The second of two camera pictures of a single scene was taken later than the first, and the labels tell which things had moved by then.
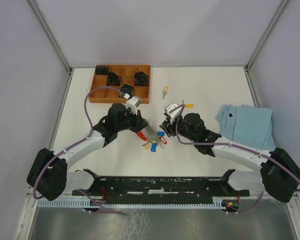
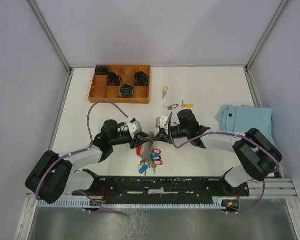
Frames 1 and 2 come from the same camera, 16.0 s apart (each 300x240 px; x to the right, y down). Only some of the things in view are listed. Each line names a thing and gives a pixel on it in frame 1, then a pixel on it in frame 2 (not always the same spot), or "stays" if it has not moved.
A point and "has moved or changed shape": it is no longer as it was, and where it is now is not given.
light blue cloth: [251, 126] stays
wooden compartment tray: [116, 83] stays
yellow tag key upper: [165, 91] stays
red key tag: [162, 139] has moved or changed shape
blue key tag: [154, 147] → [143, 169]
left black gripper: [140, 123] → [138, 140]
